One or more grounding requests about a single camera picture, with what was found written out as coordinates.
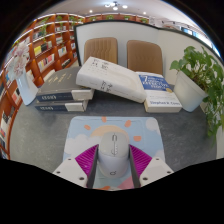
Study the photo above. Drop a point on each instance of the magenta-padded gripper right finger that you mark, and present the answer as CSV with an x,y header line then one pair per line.
x,y
156,170

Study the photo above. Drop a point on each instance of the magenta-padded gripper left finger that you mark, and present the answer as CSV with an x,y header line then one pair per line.
x,y
68,170

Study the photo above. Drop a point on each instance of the white computer mouse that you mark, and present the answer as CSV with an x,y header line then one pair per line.
x,y
113,155

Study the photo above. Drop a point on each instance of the pastel cloud print mouse pad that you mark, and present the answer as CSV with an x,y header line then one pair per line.
x,y
83,133

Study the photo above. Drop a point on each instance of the dark hardcover book gold print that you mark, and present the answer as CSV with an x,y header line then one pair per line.
x,y
60,85
50,107

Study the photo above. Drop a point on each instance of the white book blue cover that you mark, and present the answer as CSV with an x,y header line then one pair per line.
x,y
160,95

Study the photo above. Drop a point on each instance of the green plant in white pot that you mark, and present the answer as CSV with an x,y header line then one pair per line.
x,y
188,93

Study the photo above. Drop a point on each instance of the thick white book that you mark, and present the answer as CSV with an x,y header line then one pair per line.
x,y
110,78

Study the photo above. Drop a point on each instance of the brown upholstered chair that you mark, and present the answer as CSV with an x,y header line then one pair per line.
x,y
100,50
145,56

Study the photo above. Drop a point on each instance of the pink flower bouquet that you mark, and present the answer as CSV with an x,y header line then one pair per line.
x,y
19,60

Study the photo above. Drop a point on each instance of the orange curved bookshelf unit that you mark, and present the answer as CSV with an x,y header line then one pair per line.
x,y
46,50

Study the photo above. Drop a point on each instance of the ceiling lights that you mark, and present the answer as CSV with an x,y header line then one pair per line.
x,y
115,5

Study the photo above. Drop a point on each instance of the white partition panel dark frame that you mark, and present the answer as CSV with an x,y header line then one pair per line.
x,y
133,33

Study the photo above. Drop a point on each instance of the orange wall shelf with plants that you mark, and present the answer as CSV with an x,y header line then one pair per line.
x,y
113,17

